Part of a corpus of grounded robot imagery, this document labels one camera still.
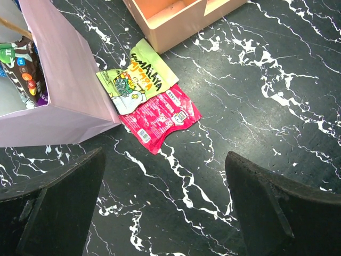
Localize orange desk file organizer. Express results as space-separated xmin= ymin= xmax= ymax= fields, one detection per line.
xmin=124 ymin=0 xmax=246 ymax=54

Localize pale pink paper bag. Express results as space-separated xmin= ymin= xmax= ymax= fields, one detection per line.
xmin=1 ymin=1 xmax=120 ymax=147

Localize green candy packet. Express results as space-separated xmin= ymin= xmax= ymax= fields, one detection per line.
xmin=96 ymin=39 xmax=179 ymax=115

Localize pink candy packet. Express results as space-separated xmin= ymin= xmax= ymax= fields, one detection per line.
xmin=119 ymin=84 xmax=202 ymax=155

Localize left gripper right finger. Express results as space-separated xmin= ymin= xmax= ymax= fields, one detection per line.
xmin=225 ymin=151 xmax=340 ymax=255

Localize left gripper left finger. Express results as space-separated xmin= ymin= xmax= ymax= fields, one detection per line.
xmin=1 ymin=148 xmax=106 ymax=255

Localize purple M&M's packet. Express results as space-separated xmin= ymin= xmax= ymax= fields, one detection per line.
xmin=1 ymin=36 xmax=48 ymax=109

